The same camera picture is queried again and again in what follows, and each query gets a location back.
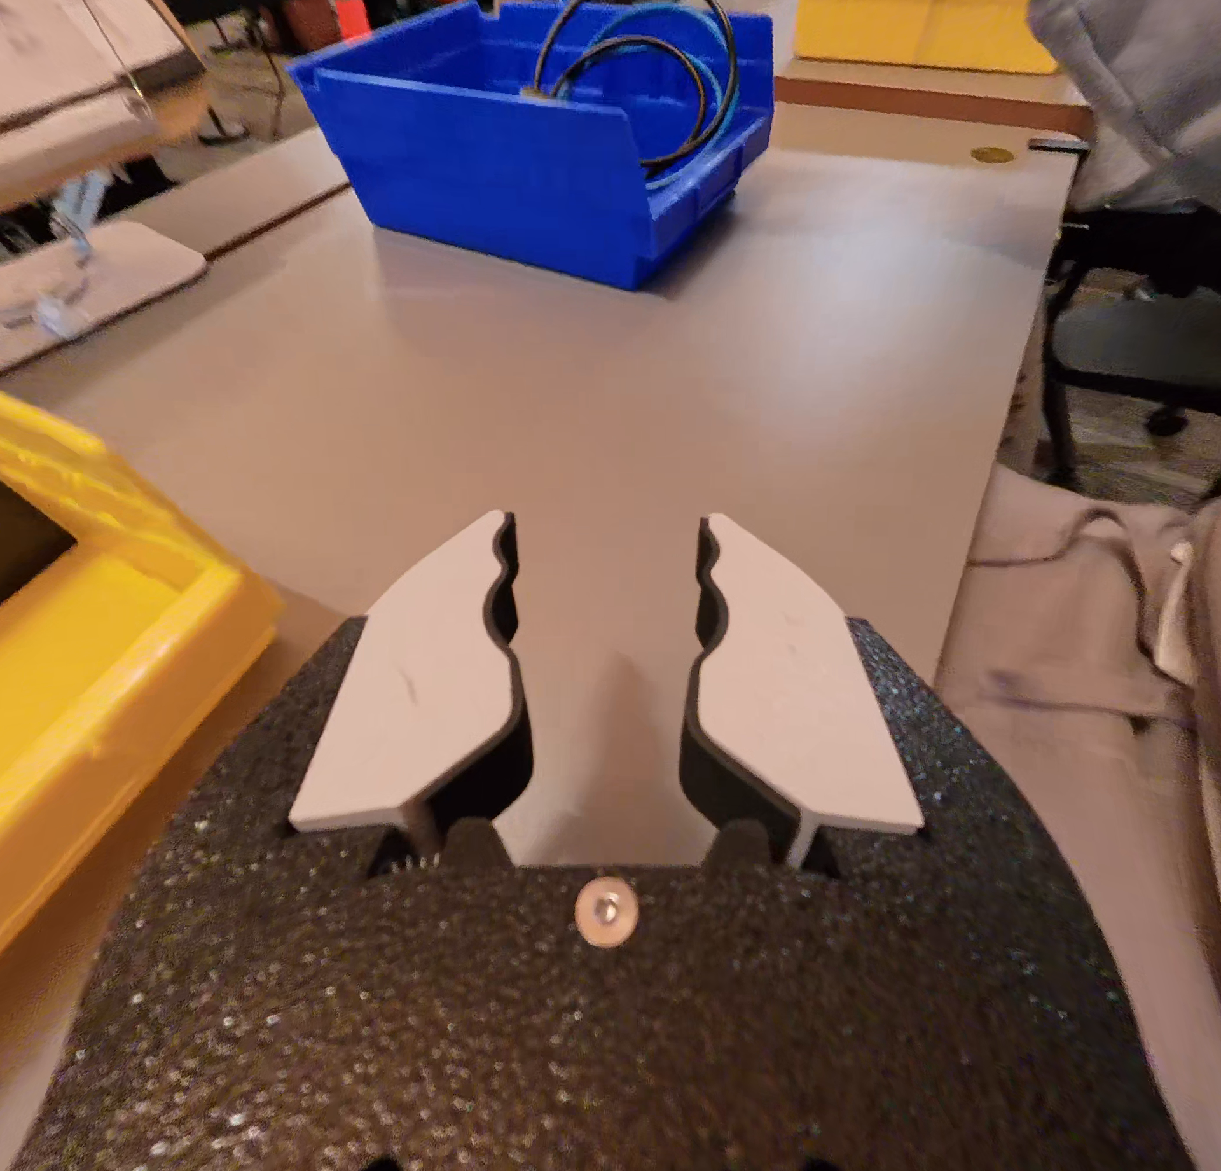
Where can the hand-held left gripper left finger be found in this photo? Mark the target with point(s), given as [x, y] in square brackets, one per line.
[410, 693]

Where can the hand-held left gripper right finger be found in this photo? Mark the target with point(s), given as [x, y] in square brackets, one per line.
[801, 702]

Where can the blue plastic bin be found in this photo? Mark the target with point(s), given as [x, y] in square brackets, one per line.
[495, 169]

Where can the person's right forearm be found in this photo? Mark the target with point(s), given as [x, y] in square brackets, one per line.
[1125, 63]

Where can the grey desk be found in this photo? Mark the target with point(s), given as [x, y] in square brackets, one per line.
[619, 378]

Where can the brass desk grommet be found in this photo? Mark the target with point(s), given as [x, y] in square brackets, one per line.
[992, 154]

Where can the person's beige clothing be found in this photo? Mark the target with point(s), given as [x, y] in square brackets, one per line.
[1049, 636]

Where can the yellow plastic bin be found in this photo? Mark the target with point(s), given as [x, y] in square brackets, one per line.
[115, 675]
[907, 8]

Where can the black office chair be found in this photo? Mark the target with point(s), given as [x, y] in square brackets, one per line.
[1134, 341]

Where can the grey table with wooden edge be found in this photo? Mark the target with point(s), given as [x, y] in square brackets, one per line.
[249, 187]

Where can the document holder with paper sheet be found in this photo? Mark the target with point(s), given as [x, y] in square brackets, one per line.
[58, 26]

